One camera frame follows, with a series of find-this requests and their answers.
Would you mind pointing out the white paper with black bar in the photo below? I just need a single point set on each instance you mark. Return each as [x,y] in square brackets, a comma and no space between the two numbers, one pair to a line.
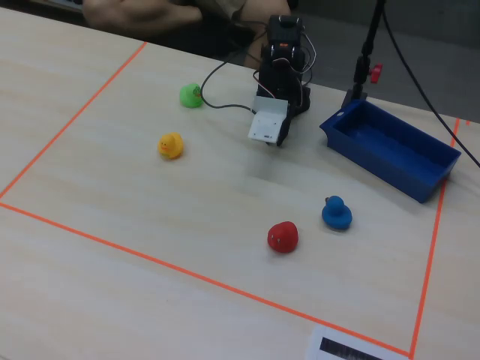
[337,348]

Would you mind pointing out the white camera housing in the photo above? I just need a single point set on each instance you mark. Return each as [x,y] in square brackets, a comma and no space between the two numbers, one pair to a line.
[268,122]

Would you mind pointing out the green rubber duck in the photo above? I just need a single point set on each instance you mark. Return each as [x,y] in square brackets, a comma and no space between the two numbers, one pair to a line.
[188,97]

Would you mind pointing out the yellow rubber duck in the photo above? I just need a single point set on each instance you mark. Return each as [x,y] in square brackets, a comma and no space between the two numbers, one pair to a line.
[170,146]

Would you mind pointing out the red clamp knob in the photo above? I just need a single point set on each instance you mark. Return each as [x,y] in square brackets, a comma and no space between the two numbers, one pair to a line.
[376,73]

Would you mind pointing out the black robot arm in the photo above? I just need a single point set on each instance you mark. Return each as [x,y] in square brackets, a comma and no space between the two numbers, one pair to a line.
[287,30]

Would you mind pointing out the blue plastic box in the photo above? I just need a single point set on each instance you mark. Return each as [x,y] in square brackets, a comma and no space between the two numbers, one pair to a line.
[390,150]

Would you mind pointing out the blue rubber duck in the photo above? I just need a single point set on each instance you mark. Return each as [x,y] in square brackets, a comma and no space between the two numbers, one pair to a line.
[336,215]

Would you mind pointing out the red rubber duck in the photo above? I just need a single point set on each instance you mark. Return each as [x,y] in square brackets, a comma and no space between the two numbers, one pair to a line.
[283,237]

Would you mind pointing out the orange tape outline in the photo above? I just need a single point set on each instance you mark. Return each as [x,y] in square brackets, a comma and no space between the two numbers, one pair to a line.
[112,244]

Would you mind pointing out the person's arms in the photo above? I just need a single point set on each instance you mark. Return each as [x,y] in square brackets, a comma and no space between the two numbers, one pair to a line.
[142,15]

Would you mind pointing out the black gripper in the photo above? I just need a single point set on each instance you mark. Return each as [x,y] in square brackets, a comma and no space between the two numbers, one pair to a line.
[286,129]

